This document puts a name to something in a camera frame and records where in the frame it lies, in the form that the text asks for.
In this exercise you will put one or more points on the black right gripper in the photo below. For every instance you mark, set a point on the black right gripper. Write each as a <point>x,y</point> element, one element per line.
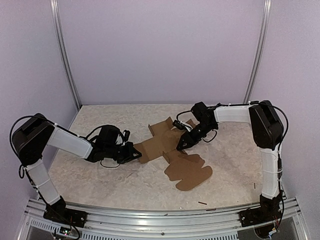
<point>187,138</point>

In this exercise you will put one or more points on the aluminium corner post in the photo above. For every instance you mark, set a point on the aluminium corner post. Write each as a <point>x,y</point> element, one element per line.
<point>54,4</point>
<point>259,50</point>

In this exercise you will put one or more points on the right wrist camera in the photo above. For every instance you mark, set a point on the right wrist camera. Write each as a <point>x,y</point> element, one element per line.
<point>182,125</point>

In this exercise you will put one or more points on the brown cardboard box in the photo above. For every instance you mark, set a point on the brown cardboard box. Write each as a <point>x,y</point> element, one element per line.
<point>188,169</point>

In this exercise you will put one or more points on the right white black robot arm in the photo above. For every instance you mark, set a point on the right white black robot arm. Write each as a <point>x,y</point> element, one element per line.
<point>268,134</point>

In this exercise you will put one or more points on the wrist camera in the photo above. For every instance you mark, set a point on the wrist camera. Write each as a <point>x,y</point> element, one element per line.
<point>182,125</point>
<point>124,137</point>

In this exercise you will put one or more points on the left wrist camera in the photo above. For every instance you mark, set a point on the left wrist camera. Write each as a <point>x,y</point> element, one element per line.
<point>124,137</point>

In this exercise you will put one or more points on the right aluminium corner post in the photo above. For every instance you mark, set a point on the right aluminium corner post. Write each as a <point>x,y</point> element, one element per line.
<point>259,50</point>

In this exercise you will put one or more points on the left aluminium corner post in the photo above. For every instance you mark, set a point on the left aluminium corner post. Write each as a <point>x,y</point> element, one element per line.
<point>54,4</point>

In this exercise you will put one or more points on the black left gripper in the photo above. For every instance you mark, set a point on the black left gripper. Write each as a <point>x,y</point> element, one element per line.
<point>129,155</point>

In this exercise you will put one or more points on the front aluminium frame rail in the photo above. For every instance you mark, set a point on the front aluminium frame rail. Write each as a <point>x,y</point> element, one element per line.
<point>105,223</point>

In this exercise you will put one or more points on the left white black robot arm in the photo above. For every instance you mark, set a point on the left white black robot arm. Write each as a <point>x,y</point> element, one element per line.
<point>31,136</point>

